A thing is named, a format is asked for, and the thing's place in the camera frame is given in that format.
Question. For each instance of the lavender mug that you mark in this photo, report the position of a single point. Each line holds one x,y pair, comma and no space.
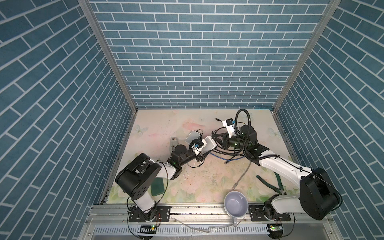
236,206

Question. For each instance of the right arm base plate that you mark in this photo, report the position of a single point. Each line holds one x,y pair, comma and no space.
259,213

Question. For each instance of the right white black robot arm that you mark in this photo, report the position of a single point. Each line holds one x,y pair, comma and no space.
301,189

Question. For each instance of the aluminium frame rail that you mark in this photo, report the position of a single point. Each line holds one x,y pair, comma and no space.
202,222

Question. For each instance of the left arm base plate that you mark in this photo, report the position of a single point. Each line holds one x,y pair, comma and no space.
159,213

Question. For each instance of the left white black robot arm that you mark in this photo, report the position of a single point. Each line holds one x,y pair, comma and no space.
136,178

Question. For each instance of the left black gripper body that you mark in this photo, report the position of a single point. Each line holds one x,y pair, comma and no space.
189,157

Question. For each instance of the green network switch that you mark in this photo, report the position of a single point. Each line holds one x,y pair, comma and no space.
157,187

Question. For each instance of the green handled pliers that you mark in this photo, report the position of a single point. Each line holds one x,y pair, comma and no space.
279,190

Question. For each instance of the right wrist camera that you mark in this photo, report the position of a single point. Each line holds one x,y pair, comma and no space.
229,124

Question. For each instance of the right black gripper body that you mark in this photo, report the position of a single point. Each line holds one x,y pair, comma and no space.
235,142

